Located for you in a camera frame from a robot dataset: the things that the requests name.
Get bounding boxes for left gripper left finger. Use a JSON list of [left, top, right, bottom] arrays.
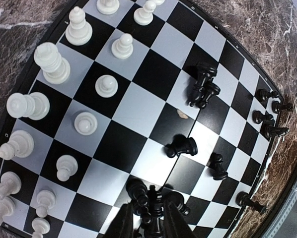
[[104, 203, 134, 238]]

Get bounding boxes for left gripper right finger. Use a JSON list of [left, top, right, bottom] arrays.
[[163, 195, 196, 238]]

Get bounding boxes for black piece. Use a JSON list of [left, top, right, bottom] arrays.
[[144, 185, 164, 238]]

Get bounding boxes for black piece edge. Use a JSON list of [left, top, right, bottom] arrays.
[[235, 191, 267, 215]]

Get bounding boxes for black grey chess board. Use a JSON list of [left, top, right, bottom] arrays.
[[0, 0, 277, 238]]

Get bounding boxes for black pawn standing centre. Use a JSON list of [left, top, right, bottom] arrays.
[[210, 153, 228, 180]]

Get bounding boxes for black pawn lying centre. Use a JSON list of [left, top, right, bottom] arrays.
[[163, 134, 198, 158]]

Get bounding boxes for white pawn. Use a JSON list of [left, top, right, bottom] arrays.
[[74, 112, 98, 135], [111, 33, 134, 59], [95, 74, 118, 98]]

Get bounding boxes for white left knight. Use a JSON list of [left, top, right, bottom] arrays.
[[0, 171, 22, 226]]

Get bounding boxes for white left bishop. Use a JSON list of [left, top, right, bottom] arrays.
[[0, 130, 34, 160]]

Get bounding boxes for white king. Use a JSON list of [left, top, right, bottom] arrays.
[[6, 92, 50, 120]]

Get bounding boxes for white slotted cable duct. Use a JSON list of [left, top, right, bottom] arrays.
[[263, 181, 297, 238]]

